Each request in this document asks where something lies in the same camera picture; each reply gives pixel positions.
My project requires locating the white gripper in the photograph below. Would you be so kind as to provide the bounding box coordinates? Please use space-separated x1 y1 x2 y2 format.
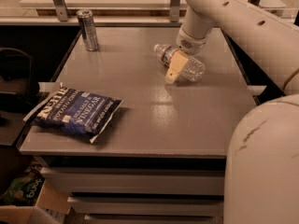
164 28 207 84

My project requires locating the clear plastic water bottle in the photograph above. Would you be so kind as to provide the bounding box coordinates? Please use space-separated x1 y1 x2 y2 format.
154 44 206 84

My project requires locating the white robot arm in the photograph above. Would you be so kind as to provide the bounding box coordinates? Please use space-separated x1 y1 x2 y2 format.
177 0 299 224

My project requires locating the blue potato chip bag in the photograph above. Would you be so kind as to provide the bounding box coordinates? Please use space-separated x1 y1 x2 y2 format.
23 86 122 144

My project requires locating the green snack bag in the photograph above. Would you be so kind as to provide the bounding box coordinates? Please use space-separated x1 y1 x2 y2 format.
1 163 45 206

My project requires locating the grey drawer cabinet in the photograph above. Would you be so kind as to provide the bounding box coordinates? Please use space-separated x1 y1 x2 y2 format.
21 27 255 224

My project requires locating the silver energy drink can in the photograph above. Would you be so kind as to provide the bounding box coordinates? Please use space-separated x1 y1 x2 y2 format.
77 9 99 51

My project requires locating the black chair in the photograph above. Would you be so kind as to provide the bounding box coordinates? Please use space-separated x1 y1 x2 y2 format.
0 47 39 114

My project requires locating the cardboard box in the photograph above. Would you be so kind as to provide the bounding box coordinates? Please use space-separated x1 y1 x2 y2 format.
0 181 70 224

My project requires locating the metal railing post middle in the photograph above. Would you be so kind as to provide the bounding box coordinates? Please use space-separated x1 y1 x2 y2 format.
169 0 180 22

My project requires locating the metal railing post left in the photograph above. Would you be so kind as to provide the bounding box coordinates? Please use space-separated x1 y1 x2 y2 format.
52 0 69 21

